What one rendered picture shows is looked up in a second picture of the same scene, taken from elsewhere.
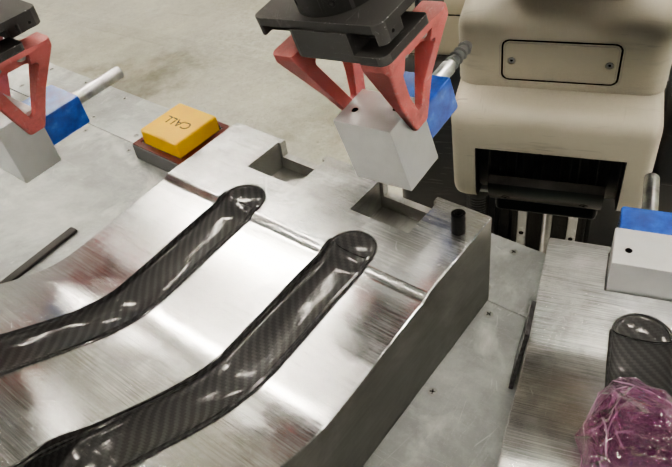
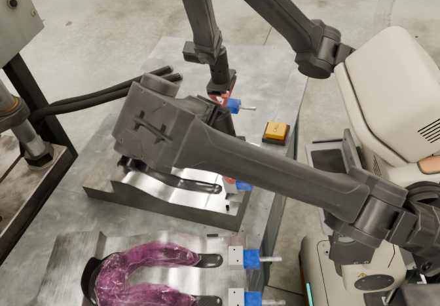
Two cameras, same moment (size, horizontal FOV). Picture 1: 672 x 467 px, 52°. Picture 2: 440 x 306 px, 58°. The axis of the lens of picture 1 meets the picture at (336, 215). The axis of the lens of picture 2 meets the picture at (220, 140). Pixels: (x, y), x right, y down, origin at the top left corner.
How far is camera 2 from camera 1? 89 cm
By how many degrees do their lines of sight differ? 50
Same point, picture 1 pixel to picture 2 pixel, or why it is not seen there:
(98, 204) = (245, 128)
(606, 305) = (224, 251)
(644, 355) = (211, 263)
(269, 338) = (188, 184)
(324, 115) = not seen: outside the picture
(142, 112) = (291, 114)
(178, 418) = (162, 177)
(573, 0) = not seen: hidden behind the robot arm
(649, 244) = (238, 253)
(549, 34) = not seen: hidden behind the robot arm
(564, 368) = (200, 244)
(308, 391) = (176, 196)
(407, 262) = (214, 202)
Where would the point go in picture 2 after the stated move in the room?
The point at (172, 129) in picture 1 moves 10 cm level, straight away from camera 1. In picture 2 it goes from (272, 128) to (293, 113)
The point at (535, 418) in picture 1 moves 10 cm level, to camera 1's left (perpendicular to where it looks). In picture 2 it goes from (177, 236) to (164, 208)
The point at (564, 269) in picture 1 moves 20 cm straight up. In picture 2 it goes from (234, 240) to (226, 198)
